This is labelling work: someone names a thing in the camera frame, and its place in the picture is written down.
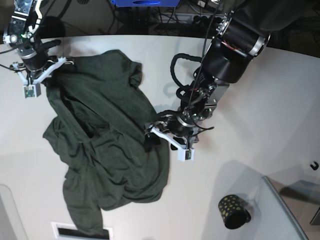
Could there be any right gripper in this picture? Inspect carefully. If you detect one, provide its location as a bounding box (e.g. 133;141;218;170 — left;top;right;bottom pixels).
9;52;74;85

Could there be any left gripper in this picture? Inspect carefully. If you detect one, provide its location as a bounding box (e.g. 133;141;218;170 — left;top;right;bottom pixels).
144;109;213;152

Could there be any dark green t-shirt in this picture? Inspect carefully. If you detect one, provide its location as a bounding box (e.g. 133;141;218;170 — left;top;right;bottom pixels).
43;50;170;236

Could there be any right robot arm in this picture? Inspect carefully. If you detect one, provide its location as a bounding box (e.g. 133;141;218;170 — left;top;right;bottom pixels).
1;0;74;86

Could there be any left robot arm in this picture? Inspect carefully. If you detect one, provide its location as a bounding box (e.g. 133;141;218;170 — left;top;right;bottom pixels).
144;0;318;150

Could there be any black round stool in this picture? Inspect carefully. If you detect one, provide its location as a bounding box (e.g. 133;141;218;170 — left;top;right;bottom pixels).
37;16;66;39

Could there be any black mug with gold dots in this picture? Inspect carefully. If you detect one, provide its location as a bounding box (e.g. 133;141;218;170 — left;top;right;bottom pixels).
218;194;252;230

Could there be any blue box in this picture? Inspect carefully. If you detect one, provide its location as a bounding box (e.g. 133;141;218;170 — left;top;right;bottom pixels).
111;0;180;8

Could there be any white power strip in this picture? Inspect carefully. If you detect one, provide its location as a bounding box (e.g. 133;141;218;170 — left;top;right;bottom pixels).
153;12;212;26

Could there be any white slotted plate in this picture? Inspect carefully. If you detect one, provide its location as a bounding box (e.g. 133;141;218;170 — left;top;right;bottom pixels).
51;221;114;240

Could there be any grey tray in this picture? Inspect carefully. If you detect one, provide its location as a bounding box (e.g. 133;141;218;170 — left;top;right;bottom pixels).
266;177;320;240

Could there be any small black hook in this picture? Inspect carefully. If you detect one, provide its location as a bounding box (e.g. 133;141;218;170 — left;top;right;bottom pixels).
310;161;320;171

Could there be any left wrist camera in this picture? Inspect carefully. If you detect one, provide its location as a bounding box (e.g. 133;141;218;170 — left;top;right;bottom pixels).
177;148;195;162

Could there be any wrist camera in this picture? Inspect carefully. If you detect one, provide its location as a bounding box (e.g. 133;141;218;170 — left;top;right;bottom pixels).
177;148;195;162
23;84;41;99

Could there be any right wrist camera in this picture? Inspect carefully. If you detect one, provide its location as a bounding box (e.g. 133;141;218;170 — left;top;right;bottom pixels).
23;84;41;99

